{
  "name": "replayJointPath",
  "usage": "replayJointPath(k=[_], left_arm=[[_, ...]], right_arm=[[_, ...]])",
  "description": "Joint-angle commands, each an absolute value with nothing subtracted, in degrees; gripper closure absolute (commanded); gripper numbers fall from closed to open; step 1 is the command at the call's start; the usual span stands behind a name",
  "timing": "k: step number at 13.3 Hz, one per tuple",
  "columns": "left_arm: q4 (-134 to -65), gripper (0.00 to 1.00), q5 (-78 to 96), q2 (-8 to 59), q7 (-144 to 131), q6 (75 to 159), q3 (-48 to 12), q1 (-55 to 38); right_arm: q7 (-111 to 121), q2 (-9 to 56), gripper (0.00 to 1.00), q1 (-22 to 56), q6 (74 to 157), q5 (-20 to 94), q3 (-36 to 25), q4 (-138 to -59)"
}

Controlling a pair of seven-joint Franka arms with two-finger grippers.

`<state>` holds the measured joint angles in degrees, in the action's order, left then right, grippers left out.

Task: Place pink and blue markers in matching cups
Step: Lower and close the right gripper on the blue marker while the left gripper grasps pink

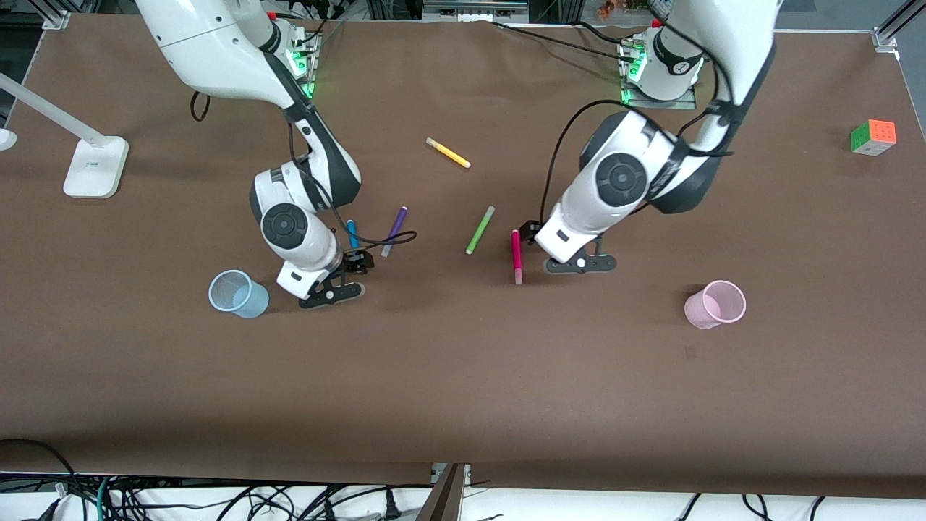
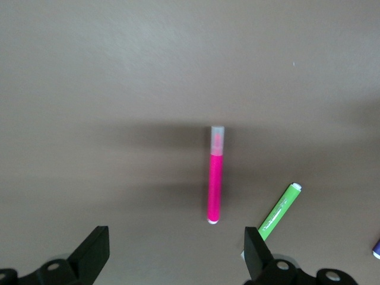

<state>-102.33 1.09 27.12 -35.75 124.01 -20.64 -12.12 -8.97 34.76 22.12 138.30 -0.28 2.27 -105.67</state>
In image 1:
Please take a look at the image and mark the yellow marker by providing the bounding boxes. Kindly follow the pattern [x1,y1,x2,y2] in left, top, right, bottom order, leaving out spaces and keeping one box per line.
[425,137,472,169]

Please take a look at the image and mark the white desk lamp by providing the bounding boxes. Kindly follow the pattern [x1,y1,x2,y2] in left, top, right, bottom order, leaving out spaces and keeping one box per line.
[0,72,130,199]

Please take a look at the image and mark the grey metal box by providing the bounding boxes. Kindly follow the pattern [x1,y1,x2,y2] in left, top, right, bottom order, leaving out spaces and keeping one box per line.
[422,0,531,23]

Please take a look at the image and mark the short black table cable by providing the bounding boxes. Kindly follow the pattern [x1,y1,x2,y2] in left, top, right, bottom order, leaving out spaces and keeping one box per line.
[575,20,629,46]

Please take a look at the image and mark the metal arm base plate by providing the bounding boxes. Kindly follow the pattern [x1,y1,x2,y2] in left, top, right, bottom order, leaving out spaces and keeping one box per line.
[619,36,699,111]
[286,25,320,101]

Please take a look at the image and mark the purple marker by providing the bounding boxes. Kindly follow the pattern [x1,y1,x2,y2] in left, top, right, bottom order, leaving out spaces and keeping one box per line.
[381,206,409,258]

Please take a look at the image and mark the green marker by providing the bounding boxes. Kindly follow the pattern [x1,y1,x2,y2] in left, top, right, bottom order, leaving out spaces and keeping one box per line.
[465,206,496,255]

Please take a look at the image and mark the aluminium table beam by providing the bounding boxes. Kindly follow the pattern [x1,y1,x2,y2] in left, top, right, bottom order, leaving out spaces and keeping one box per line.
[416,463,472,521]

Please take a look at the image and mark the pink plastic cup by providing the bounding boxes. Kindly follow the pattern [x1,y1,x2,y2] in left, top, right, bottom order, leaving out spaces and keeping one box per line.
[684,280,747,330]

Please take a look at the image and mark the black looped cable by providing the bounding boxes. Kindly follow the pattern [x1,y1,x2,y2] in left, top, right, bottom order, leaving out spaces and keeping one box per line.
[0,438,82,521]

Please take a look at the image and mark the long black table cable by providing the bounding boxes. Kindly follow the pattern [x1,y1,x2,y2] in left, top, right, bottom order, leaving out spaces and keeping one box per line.
[492,21,639,63]

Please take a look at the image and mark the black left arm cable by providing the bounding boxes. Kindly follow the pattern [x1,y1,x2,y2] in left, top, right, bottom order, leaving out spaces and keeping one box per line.
[539,22,736,226]

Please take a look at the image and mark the brown table cover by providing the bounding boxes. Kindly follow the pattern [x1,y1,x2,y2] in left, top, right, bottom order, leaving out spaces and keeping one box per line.
[0,14,926,500]

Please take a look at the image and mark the colourful puzzle cube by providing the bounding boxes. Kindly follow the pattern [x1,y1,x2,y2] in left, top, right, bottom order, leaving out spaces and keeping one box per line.
[850,119,898,157]

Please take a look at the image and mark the blue plastic cup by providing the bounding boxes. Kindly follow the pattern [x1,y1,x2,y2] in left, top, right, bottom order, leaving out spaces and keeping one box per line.
[208,269,270,319]

